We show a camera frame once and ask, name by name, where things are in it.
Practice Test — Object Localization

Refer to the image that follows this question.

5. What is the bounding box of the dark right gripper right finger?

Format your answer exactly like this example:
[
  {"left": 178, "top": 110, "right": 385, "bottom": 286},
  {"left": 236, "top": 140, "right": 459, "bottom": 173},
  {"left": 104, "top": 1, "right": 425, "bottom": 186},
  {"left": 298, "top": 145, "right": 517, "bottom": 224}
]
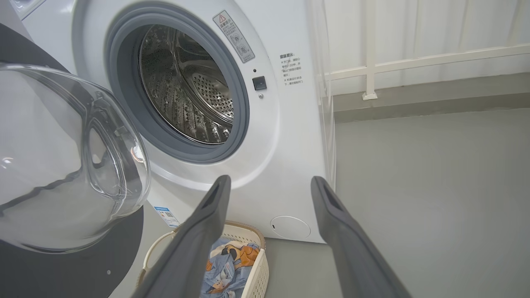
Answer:
[{"left": 311, "top": 176, "right": 412, "bottom": 298}]

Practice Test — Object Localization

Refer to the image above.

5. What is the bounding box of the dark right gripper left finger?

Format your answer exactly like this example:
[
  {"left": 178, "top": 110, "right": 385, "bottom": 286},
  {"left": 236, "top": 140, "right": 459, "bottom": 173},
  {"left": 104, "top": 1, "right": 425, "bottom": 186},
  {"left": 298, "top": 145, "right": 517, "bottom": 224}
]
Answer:
[{"left": 132, "top": 175, "right": 231, "bottom": 298}]

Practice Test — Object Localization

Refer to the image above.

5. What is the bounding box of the blue cartoon print garment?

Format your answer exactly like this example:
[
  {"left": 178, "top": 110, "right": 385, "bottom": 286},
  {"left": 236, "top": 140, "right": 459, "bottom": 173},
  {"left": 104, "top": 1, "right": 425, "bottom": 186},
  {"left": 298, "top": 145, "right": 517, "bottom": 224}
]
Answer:
[
  {"left": 201, "top": 265, "right": 249, "bottom": 298},
  {"left": 207, "top": 238, "right": 260, "bottom": 269}
]

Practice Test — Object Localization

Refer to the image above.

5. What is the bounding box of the washing machine glass door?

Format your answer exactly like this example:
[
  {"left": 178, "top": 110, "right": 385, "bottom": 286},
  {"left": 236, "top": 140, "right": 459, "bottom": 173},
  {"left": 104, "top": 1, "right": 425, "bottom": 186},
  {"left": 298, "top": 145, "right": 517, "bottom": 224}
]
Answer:
[{"left": 0, "top": 23, "right": 152, "bottom": 298}]

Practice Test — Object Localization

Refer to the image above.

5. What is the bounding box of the white front-load washing machine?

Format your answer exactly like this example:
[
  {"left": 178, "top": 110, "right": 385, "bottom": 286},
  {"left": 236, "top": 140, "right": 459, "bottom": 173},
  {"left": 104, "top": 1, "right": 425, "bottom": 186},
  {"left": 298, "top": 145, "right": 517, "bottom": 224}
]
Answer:
[{"left": 0, "top": 0, "right": 337, "bottom": 298}]

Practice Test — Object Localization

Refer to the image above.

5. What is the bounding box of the perforated steel washer drum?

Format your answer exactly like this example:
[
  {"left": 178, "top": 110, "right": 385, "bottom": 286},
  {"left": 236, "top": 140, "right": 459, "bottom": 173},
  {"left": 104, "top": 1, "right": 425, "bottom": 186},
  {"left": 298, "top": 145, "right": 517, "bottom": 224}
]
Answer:
[{"left": 139, "top": 24, "right": 234, "bottom": 144}]

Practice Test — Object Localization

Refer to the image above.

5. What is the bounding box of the blue energy label sticker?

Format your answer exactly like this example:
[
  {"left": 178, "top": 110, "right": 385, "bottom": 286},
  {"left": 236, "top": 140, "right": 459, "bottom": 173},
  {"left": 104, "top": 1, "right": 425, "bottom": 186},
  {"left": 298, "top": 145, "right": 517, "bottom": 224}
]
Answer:
[{"left": 153, "top": 206, "right": 181, "bottom": 228}]

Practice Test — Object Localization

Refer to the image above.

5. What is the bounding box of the round white filter cover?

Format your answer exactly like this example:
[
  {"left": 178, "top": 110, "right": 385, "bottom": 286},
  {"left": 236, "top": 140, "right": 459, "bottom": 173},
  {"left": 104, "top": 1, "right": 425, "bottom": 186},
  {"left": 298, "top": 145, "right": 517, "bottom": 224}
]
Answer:
[{"left": 270, "top": 216, "right": 311, "bottom": 240}]

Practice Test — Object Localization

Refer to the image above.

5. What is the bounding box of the cream perforated laundry basket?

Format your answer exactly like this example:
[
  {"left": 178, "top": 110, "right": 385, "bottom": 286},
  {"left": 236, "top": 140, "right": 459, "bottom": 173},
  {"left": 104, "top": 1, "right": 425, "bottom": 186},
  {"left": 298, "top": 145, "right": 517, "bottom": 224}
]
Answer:
[{"left": 137, "top": 221, "right": 270, "bottom": 298}]

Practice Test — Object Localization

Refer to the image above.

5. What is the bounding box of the white metal railing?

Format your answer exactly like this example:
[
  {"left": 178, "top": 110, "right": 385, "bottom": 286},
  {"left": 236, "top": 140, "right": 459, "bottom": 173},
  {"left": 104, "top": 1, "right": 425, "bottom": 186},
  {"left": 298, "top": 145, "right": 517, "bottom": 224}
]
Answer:
[{"left": 319, "top": 0, "right": 530, "bottom": 101}]

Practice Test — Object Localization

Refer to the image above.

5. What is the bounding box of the grey warning sticker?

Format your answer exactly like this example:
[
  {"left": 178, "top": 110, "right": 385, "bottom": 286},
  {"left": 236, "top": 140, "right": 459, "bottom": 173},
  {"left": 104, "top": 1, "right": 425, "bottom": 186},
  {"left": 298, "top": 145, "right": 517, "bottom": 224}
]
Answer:
[{"left": 213, "top": 10, "right": 255, "bottom": 63}]

